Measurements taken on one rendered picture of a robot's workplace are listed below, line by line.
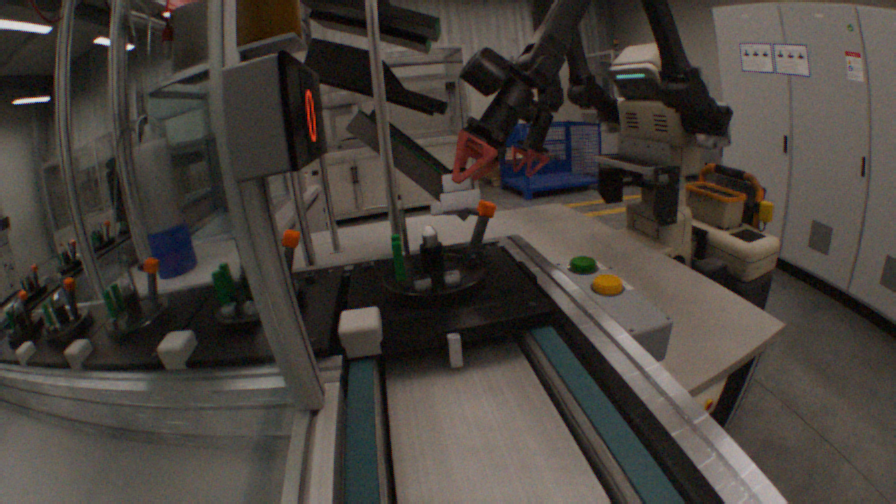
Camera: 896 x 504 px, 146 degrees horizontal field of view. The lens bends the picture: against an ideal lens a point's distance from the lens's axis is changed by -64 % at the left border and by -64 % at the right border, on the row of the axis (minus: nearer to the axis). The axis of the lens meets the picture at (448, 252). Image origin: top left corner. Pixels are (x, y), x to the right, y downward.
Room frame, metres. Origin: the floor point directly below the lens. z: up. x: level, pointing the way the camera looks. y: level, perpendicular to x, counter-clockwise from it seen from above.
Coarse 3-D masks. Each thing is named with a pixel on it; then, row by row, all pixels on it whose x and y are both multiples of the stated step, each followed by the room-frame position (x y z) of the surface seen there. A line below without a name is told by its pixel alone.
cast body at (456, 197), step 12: (444, 180) 0.58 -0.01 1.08; (468, 180) 0.58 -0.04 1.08; (444, 192) 0.58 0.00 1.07; (456, 192) 0.57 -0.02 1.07; (468, 192) 0.57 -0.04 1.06; (480, 192) 0.57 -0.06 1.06; (432, 204) 0.59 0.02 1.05; (444, 204) 0.57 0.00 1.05; (456, 204) 0.57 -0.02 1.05; (468, 204) 0.56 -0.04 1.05
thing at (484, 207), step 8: (480, 200) 0.47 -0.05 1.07; (480, 208) 0.46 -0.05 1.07; (488, 208) 0.46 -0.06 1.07; (480, 216) 0.46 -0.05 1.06; (488, 216) 0.46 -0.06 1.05; (480, 224) 0.46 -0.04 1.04; (480, 232) 0.46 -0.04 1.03; (472, 240) 0.46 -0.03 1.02; (480, 240) 0.46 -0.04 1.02; (472, 248) 0.46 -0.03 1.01; (472, 256) 0.46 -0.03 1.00
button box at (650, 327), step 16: (576, 272) 0.46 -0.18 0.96; (592, 272) 0.45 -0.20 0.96; (608, 272) 0.45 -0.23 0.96; (592, 288) 0.41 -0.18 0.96; (624, 288) 0.39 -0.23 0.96; (608, 304) 0.36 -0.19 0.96; (624, 304) 0.36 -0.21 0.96; (640, 304) 0.35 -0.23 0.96; (624, 320) 0.32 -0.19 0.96; (640, 320) 0.32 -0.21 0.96; (656, 320) 0.31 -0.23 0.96; (672, 320) 0.31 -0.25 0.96; (640, 336) 0.30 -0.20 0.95; (656, 336) 0.30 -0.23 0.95; (656, 352) 0.30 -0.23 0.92
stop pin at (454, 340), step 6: (450, 336) 0.33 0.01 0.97; (456, 336) 0.33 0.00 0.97; (450, 342) 0.33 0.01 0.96; (456, 342) 0.33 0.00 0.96; (450, 348) 0.33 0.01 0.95; (456, 348) 0.33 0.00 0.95; (450, 354) 0.33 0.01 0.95; (456, 354) 0.33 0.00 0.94; (450, 360) 0.33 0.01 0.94; (456, 360) 0.33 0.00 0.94; (462, 360) 0.33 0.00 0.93; (456, 366) 0.33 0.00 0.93
